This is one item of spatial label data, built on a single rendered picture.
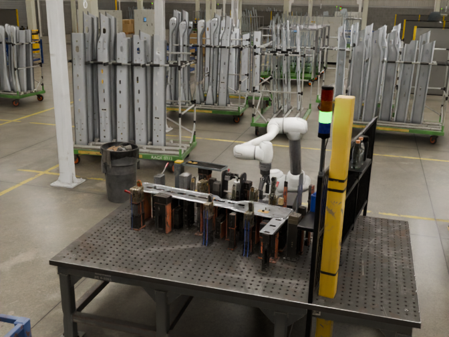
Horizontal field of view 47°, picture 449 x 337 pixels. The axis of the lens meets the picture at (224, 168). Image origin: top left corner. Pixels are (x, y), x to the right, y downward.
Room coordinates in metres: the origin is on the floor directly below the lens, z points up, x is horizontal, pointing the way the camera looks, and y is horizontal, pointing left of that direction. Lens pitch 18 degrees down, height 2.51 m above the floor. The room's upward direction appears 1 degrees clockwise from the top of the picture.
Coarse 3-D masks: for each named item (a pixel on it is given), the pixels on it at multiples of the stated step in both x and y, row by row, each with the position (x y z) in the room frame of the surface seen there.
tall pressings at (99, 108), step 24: (96, 24) 8.54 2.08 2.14; (72, 48) 8.06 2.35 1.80; (96, 48) 8.31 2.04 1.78; (120, 48) 8.43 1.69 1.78; (144, 48) 8.14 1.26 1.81; (72, 72) 8.08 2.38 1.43; (96, 72) 8.49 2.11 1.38; (120, 72) 8.15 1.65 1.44; (144, 72) 8.11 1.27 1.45; (96, 96) 8.46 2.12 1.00; (120, 96) 8.13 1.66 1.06; (144, 96) 8.08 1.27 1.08; (96, 120) 8.43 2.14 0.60; (120, 120) 8.11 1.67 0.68; (144, 120) 8.05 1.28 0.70; (144, 144) 8.03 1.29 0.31
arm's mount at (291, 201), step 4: (264, 192) 4.60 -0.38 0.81; (288, 192) 4.57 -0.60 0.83; (288, 196) 4.48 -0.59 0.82; (292, 196) 4.47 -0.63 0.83; (296, 196) 4.47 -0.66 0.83; (260, 200) 4.41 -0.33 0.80; (288, 200) 4.38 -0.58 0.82; (292, 200) 4.38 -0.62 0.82; (296, 200) 4.49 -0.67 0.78; (268, 204) 4.31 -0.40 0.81; (288, 204) 4.29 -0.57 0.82; (292, 204) 4.29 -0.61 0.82; (296, 204) 4.51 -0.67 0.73; (292, 208) 4.26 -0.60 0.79
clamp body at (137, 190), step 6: (132, 192) 3.93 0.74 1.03; (138, 192) 3.94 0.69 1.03; (132, 198) 3.94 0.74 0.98; (138, 198) 3.94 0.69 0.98; (132, 204) 3.95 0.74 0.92; (138, 204) 3.95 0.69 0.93; (138, 210) 3.98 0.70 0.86; (132, 216) 3.95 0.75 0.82; (138, 216) 3.94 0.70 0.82; (132, 222) 3.95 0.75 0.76; (138, 222) 3.93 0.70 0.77; (144, 222) 4.01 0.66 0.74; (132, 228) 3.94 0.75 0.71; (138, 228) 3.93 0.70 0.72
